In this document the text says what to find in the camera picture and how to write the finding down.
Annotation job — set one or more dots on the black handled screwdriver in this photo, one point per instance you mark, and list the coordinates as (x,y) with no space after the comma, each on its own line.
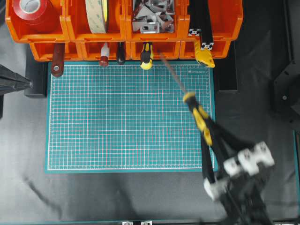
(121,55)

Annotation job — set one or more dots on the upper bin with extrusions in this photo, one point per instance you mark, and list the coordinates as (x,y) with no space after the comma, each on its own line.
(226,19)

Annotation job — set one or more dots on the beige double-sided tape roll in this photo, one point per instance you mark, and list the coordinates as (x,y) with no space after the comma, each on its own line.
(97,15)

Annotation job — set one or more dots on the large yellow black screwdriver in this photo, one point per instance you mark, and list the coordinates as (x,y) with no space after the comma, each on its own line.
(201,118)

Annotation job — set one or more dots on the black rack stand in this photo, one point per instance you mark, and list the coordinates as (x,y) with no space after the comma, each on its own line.
(37,73)

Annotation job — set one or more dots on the upper bin with beige tape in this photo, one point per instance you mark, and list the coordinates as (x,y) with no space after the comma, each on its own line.
(78,27)

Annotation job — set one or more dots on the lower black aluminium extrusion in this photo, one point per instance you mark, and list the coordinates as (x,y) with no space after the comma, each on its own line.
(206,30)

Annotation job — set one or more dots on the red tape roll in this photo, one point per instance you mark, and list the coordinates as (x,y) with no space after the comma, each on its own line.
(39,15)

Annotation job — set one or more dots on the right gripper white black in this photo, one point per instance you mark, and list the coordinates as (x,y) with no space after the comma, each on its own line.
(244,162)

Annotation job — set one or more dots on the right black robot base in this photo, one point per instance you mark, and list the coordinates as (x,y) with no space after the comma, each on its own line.
(286,95)

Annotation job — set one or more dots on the pile of metal brackets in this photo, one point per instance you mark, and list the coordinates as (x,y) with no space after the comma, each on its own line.
(153,16)

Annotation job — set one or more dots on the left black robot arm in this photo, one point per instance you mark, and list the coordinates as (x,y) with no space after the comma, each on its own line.
(10,82)

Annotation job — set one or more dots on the lower bin with brown handle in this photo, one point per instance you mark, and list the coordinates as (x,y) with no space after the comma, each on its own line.
(44,51)

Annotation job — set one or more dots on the lower bin with yellow screwdrivers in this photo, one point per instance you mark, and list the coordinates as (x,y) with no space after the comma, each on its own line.
(171,50)

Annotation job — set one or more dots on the green cutting mat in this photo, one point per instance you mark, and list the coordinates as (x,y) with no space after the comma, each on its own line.
(119,119)

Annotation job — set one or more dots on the small yellow black screwdriver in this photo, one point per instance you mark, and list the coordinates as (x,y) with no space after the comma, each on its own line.
(146,56)

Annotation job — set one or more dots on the upper black aluminium extrusion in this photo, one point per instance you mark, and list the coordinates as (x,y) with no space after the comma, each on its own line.
(195,13)

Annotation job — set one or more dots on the lower bin with dark screwdrivers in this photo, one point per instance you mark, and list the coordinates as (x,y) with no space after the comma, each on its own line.
(91,51)

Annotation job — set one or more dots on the black aluminium extrusion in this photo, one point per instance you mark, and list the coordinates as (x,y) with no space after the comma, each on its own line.
(206,30)
(195,13)

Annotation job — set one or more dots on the upper bin with red tape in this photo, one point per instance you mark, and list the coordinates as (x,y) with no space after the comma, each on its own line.
(22,33)

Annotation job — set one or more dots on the upper bin with brackets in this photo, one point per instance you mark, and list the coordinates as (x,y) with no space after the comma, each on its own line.
(179,25)

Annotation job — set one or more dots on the red white handled screwdriver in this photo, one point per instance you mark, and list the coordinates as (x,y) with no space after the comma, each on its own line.
(104,55)

